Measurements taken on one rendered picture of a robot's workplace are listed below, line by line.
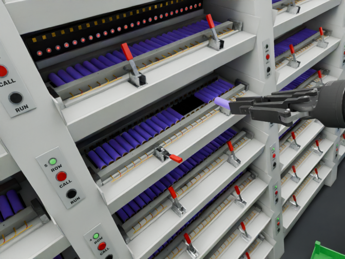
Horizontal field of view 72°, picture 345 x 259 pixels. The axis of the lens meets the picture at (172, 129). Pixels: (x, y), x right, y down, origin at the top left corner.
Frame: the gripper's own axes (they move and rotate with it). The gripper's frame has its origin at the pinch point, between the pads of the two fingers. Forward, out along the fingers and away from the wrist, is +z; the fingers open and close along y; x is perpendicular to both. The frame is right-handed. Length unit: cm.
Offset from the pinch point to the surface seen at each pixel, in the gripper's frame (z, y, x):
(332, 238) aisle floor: 21, -60, 103
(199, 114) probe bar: 19.4, -1.5, 3.2
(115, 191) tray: 15.9, 30.4, 7.9
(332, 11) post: 22, -96, -7
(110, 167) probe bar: 18.7, 28.5, 3.4
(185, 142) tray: 17.0, 7.9, 7.3
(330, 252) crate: 17, -49, 100
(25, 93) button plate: 8.8, 37.2, -18.1
